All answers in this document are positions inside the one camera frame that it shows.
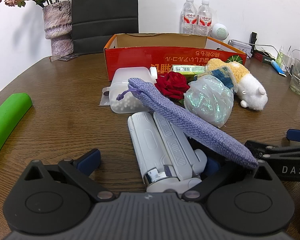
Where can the small dark card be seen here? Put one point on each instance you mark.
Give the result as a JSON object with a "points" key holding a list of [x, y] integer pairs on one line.
{"points": [[68, 57]]}

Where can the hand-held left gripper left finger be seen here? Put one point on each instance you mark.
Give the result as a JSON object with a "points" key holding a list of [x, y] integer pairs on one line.
{"points": [[90, 159]]}

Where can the green foam pad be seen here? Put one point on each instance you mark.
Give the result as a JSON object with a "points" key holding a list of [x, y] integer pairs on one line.
{"points": [[7, 120]]}

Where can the yellow and white plush toy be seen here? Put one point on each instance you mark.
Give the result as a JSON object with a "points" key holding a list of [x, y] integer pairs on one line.
{"points": [[250, 87]]}

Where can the white charger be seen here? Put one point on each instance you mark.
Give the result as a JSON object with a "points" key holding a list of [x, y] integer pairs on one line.
{"points": [[288, 59]]}

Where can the white round speaker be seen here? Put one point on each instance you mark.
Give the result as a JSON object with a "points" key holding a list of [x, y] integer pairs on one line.
{"points": [[220, 32]]}

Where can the purple textured vase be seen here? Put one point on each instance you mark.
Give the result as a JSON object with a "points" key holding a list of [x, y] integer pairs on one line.
{"points": [[58, 22]]}

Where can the white printed box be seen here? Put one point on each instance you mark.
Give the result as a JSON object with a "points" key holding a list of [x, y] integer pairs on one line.
{"points": [[240, 47]]}

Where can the black chair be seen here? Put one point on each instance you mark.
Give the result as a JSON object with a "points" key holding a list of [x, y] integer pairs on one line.
{"points": [[102, 5]]}

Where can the small clear plastic piece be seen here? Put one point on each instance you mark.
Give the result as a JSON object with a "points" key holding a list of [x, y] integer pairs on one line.
{"points": [[54, 58]]}

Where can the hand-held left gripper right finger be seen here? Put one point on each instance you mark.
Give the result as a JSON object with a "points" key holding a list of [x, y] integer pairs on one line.
{"points": [[212, 166]]}

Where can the white tripod stick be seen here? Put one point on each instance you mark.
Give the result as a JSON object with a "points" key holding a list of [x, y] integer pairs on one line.
{"points": [[145, 140]]}

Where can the clear water bottle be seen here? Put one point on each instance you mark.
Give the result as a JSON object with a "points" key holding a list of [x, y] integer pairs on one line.
{"points": [[189, 17], [205, 18]]}

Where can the green tissue packet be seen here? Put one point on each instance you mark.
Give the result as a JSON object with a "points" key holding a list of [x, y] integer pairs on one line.
{"points": [[185, 68]]}

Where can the small clear plastic packet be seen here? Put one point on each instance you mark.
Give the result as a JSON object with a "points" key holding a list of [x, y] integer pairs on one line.
{"points": [[105, 93]]}

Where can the dark red flat box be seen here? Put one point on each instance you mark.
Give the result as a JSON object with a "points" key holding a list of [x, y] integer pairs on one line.
{"points": [[262, 55]]}

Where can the small green spray bottle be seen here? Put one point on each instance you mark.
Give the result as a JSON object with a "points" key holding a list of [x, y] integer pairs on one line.
{"points": [[280, 56]]}

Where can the clear drinking glass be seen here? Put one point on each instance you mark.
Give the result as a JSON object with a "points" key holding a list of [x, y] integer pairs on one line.
{"points": [[299, 80]]}

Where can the red artificial rose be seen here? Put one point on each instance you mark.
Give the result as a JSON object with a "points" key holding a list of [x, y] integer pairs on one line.
{"points": [[172, 82]]}

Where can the black power adapter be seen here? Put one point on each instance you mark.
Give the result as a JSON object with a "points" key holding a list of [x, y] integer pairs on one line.
{"points": [[253, 38]]}

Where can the red cardboard box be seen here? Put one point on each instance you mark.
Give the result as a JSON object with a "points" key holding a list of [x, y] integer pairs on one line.
{"points": [[140, 55]]}

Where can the iridescent plastic bag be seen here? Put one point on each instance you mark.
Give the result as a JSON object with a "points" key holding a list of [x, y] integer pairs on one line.
{"points": [[207, 100]]}

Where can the blue knitted piece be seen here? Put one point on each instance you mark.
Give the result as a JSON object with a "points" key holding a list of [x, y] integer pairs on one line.
{"points": [[221, 76]]}

